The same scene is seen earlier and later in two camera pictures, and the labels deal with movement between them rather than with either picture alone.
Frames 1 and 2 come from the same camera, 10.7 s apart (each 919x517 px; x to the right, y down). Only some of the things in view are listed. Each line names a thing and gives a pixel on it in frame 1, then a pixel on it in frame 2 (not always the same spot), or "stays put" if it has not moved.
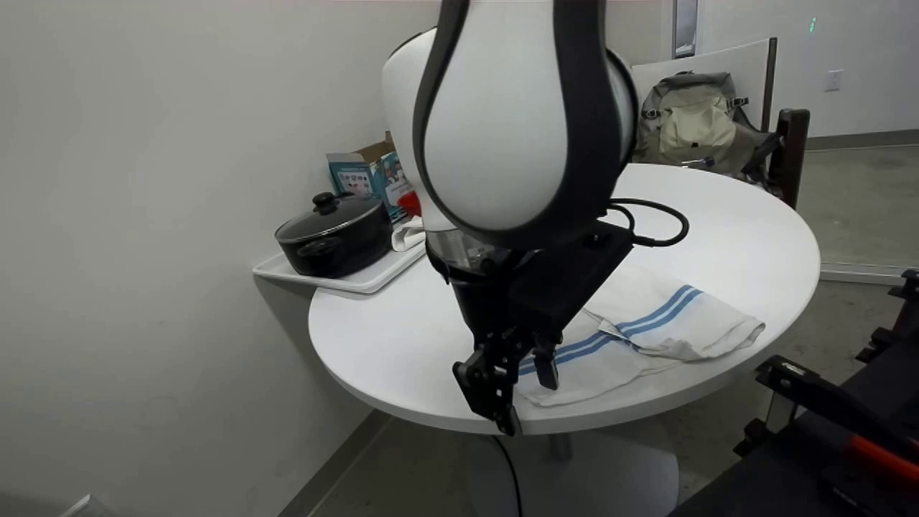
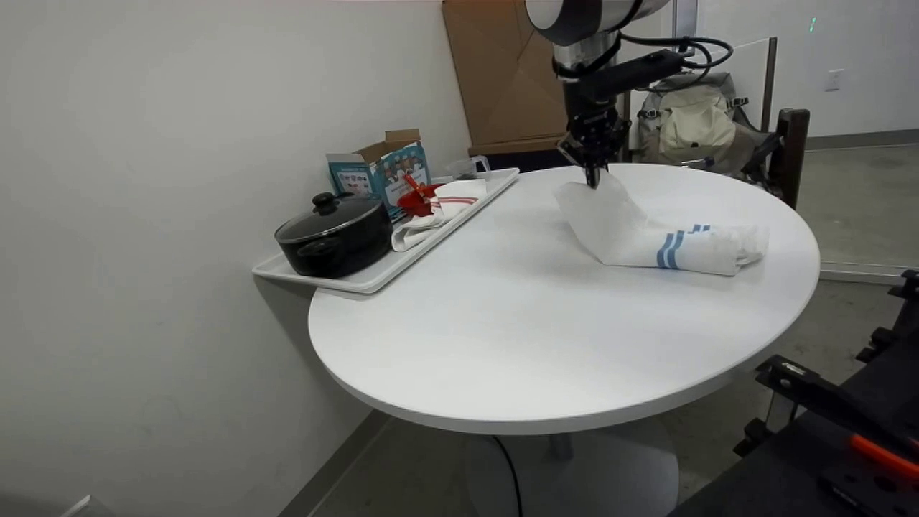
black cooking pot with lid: [338, 237] stays put
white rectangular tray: [357, 283] stays put
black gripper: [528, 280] -> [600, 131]
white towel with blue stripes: [674, 319] -> [617, 224]
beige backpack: [696, 118] stays put
